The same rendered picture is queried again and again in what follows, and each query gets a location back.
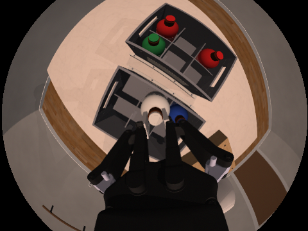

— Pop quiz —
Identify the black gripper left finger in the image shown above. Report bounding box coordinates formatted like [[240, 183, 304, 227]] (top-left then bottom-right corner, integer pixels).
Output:
[[87, 111, 150, 194]]

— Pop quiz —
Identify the green bottle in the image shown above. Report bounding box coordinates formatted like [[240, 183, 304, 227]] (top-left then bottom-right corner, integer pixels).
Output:
[[142, 33, 166, 57]]

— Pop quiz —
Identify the dark red bottle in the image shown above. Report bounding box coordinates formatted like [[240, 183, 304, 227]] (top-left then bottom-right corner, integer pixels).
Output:
[[156, 15, 179, 41], [195, 48, 223, 69]]

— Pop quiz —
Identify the beige bottle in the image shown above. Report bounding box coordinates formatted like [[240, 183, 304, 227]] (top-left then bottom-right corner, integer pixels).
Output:
[[141, 91, 170, 126]]

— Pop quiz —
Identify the dark grey divided crate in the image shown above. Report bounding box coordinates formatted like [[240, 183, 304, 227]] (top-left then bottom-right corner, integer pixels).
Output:
[[92, 65, 206, 161], [125, 3, 237, 102]]

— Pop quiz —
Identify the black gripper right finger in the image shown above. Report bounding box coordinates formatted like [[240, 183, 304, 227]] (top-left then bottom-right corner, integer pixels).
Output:
[[161, 108, 234, 190]]

